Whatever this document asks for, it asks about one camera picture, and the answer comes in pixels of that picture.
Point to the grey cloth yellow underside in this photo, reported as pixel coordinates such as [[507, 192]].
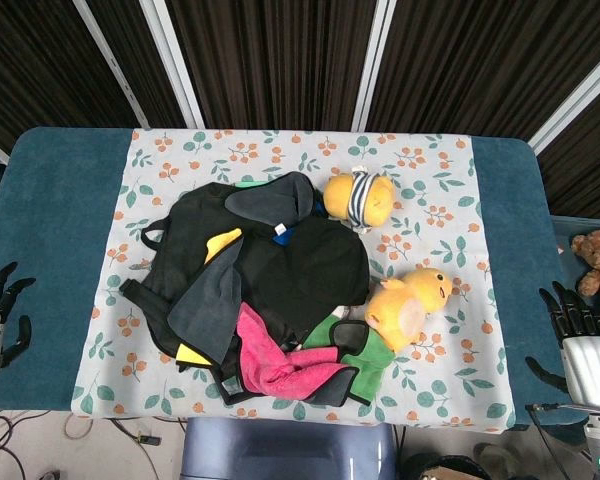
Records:
[[210, 310]]

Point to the yellow plush with striped scarf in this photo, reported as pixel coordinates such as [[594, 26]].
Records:
[[375, 200]]

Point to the grey cloth blue underside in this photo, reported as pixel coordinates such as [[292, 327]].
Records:
[[265, 205]]

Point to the green cloth black trim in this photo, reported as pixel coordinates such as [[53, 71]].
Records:
[[375, 365]]

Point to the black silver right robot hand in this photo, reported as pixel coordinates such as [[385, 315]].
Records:
[[592, 367]]

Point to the white partition frame post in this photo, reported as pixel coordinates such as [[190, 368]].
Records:
[[112, 65], [375, 60], [172, 60], [575, 100]]

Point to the floral print cloth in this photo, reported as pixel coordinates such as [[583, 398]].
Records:
[[430, 165]]

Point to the teal table cover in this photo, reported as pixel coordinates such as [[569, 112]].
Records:
[[55, 225]]

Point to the blue grey bin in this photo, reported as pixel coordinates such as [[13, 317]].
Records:
[[285, 450]]

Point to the yellow duck plush toy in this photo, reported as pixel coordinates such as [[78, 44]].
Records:
[[405, 310]]

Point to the pink cloth grey underside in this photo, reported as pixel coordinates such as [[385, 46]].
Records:
[[265, 360]]

